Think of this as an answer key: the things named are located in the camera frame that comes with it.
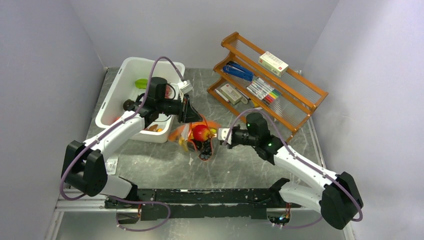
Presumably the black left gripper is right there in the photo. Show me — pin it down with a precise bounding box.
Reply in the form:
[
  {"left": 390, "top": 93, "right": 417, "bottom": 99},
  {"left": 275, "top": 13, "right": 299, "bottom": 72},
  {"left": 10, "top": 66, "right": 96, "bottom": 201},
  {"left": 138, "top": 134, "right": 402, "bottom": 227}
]
[{"left": 156, "top": 92, "right": 203, "bottom": 124}]

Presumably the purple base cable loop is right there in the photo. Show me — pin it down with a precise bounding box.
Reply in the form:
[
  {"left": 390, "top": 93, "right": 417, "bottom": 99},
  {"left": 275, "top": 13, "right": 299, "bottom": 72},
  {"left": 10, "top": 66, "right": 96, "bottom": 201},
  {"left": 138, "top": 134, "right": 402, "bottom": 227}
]
[{"left": 105, "top": 198, "right": 172, "bottom": 233}]

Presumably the coloured marker pen set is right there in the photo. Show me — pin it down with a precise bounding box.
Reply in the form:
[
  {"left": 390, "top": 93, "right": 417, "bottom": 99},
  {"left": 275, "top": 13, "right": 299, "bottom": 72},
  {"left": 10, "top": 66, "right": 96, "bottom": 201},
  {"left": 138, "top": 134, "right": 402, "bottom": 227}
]
[{"left": 246, "top": 77, "right": 281, "bottom": 105}]

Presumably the blue stapler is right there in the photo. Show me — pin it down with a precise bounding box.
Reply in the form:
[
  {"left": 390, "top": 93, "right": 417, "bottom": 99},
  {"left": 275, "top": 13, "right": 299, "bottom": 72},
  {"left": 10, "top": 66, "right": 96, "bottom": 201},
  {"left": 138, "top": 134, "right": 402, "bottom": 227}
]
[{"left": 222, "top": 61, "right": 255, "bottom": 82}]

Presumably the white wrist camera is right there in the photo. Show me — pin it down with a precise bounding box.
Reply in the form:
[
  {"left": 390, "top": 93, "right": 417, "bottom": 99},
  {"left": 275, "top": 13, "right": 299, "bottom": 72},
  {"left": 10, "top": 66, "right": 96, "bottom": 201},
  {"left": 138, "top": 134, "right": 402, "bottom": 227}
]
[
  {"left": 216, "top": 127, "right": 232, "bottom": 145},
  {"left": 177, "top": 80, "right": 193, "bottom": 95}
]

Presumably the yellow banana bunch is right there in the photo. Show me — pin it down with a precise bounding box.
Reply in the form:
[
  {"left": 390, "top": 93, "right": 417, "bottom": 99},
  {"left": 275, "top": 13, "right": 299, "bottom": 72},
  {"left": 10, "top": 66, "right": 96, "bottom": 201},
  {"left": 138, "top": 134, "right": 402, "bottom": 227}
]
[{"left": 178, "top": 129, "right": 217, "bottom": 151}]

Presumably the clear zip bag orange zipper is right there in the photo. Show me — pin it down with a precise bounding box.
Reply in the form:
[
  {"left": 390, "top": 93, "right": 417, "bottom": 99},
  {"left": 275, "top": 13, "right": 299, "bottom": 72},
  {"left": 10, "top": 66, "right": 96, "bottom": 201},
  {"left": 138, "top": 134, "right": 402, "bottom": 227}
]
[{"left": 167, "top": 114, "right": 221, "bottom": 161}]

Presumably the orange wooden shelf rack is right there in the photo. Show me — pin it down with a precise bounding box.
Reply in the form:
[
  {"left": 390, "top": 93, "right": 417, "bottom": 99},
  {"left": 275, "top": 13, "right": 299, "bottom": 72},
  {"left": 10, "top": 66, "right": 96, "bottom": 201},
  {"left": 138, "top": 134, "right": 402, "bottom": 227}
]
[{"left": 207, "top": 32, "right": 328, "bottom": 140}]

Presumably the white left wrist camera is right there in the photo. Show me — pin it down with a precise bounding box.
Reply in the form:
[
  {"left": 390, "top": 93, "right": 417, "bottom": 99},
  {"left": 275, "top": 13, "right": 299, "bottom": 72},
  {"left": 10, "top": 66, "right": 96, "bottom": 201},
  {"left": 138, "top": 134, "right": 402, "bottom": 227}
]
[{"left": 177, "top": 80, "right": 193, "bottom": 95}]

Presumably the red apple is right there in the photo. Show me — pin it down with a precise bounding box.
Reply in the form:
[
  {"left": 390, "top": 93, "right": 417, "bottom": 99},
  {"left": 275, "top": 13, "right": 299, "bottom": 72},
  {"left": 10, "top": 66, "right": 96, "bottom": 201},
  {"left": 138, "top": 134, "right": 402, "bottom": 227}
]
[{"left": 191, "top": 124, "right": 213, "bottom": 142}]

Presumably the dark mangosteen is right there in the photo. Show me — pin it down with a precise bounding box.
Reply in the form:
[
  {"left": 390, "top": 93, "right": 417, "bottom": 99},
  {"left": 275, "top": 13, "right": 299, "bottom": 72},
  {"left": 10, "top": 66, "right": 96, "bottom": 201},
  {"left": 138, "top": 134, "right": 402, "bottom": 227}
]
[{"left": 122, "top": 99, "right": 135, "bottom": 111}]

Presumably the green lime slice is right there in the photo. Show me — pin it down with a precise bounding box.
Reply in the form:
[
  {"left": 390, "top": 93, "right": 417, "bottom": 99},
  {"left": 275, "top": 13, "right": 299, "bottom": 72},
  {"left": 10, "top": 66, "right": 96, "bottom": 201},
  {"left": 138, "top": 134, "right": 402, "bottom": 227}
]
[{"left": 134, "top": 78, "right": 149, "bottom": 89}]

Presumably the white plastic bin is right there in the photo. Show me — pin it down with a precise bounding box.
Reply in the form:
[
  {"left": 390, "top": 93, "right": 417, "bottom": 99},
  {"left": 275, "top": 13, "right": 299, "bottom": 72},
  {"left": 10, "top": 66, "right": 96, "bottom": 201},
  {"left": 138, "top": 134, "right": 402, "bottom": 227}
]
[{"left": 95, "top": 57, "right": 182, "bottom": 143}]

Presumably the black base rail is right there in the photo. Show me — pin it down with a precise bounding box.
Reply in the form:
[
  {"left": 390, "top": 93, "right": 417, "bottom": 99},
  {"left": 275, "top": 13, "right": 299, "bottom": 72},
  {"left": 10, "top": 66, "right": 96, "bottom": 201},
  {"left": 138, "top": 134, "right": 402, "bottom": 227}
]
[{"left": 104, "top": 178, "right": 290, "bottom": 223}]

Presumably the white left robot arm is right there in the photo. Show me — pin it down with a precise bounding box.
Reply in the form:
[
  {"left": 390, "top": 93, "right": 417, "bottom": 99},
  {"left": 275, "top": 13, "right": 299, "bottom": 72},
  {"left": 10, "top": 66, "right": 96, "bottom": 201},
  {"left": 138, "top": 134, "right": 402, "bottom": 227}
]
[{"left": 60, "top": 77, "right": 203, "bottom": 208}]

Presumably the white red box top shelf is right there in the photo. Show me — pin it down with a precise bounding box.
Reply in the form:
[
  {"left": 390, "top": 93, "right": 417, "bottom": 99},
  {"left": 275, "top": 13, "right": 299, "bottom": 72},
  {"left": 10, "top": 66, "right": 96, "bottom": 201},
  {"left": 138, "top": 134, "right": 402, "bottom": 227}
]
[{"left": 258, "top": 51, "right": 289, "bottom": 77}]

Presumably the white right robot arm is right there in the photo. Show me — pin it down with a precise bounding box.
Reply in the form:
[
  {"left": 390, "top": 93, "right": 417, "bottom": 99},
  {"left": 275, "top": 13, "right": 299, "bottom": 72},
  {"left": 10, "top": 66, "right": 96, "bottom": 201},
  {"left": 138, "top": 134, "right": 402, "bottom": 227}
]
[{"left": 217, "top": 108, "right": 364, "bottom": 230}]

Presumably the black grape bunch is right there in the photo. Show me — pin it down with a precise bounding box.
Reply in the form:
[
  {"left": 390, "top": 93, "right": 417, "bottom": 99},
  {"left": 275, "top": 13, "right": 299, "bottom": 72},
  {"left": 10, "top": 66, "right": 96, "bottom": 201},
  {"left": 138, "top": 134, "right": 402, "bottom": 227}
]
[{"left": 196, "top": 139, "right": 213, "bottom": 161}]

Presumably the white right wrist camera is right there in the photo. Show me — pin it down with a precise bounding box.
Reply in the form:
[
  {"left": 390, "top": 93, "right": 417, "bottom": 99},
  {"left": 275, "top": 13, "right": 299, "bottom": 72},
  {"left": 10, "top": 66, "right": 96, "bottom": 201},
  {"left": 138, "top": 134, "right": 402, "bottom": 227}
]
[{"left": 216, "top": 127, "right": 232, "bottom": 145}]

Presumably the white label card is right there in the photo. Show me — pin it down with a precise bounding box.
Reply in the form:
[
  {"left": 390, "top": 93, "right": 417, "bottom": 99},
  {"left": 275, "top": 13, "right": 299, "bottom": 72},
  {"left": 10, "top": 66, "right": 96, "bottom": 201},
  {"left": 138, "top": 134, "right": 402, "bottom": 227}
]
[{"left": 105, "top": 156, "right": 119, "bottom": 175}]

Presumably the white green box lower shelf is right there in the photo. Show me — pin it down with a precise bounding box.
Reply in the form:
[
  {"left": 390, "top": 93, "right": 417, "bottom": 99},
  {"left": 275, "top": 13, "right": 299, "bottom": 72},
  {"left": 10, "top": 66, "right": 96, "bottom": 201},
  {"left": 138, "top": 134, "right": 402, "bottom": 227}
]
[{"left": 219, "top": 83, "right": 242, "bottom": 105}]

